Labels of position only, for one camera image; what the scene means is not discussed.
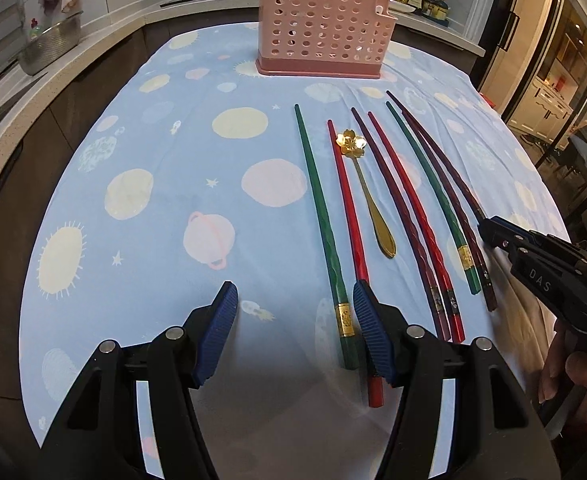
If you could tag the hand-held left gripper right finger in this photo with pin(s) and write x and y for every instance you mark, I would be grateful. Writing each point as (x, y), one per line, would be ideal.
(373, 330)

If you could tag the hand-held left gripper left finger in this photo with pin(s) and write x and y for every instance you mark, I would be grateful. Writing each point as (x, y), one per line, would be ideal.
(216, 330)

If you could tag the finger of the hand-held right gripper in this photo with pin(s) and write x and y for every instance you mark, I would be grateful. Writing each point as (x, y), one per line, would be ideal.
(511, 230)
(496, 242)

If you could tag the green chopstick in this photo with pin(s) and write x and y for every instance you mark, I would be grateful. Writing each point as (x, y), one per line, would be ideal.
(466, 259)
(323, 220)

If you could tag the dark purple chopstick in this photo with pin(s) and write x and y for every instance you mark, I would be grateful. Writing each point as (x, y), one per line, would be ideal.
(487, 280)
(466, 193)

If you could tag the dark maroon chopstick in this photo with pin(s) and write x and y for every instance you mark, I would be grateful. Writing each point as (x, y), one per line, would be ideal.
(435, 297)

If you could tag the red chopstick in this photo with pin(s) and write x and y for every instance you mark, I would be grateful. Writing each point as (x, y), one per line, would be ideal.
(452, 305)
(347, 195)

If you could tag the gold flower spoon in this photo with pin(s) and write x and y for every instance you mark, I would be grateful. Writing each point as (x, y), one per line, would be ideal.
(373, 210)

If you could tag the pink perforated utensil holder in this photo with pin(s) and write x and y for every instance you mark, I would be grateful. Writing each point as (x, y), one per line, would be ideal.
(323, 20)

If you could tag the person's right hand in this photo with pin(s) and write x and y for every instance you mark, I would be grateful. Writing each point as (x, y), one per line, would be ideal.
(586, 375)

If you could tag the beige cloth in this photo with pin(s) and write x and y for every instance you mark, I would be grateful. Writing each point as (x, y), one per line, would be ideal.
(521, 310)

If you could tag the blue planet print blanket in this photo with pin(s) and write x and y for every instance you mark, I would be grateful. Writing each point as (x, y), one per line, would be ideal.
(198, 185)

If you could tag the glass sliding door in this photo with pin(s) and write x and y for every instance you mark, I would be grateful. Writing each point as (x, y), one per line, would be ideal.
(548, 35)

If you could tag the blue seasoning jars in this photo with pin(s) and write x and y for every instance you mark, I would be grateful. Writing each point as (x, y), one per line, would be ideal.
(436, 8)

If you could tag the white plate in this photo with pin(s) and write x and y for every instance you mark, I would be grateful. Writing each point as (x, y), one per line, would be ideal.
(401, 7)

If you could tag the white kitchen counter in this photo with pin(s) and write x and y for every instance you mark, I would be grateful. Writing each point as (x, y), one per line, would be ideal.
(23, 97)

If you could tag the steel colander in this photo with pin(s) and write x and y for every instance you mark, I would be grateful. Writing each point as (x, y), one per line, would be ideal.
(48, 45)

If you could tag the green dish soap bottle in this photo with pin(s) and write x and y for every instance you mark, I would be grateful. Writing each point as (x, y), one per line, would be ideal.
(34, 30)

